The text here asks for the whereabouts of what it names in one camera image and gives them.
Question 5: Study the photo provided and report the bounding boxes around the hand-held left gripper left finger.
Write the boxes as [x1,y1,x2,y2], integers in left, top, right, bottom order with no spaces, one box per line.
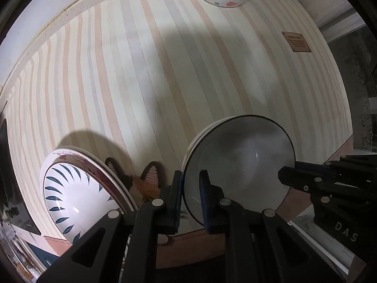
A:
[37,170,184,283]

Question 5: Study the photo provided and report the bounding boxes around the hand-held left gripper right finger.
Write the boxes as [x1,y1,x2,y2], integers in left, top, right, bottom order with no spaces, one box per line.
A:
[199,169,346,283]

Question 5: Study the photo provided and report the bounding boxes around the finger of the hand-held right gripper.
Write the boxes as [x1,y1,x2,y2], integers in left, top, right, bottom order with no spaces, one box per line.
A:
[295,153,377,179]
[278,166,333,195]

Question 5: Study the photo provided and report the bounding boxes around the white bowl with red flowers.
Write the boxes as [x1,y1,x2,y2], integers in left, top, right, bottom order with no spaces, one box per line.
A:
[182,116,236,171]

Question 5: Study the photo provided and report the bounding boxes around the white bowl with black rim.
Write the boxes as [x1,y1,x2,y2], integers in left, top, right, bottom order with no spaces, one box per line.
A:
[182,115,296,227]

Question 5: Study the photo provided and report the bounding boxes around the white plate with pink flowers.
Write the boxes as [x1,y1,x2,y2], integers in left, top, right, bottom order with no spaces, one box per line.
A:
[40,148,133,213]

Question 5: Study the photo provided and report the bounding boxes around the white plate with blue leaves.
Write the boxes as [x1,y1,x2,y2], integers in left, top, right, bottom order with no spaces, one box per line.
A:
[44,162,124,244]

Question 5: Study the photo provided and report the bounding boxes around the glass sliding door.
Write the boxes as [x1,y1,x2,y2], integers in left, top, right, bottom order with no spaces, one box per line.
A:
[318,6,377,157]

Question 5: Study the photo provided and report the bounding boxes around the striped cat print cloth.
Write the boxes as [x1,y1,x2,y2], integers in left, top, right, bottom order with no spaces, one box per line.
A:
[4,0,354,269]

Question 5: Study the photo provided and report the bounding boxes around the brown cloth label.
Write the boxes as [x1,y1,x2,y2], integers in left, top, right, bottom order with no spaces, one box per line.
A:
[281,31,313,54]

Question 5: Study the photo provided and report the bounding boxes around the black gas stove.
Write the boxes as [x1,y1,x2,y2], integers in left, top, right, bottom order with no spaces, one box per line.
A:
[0,115,42,236]

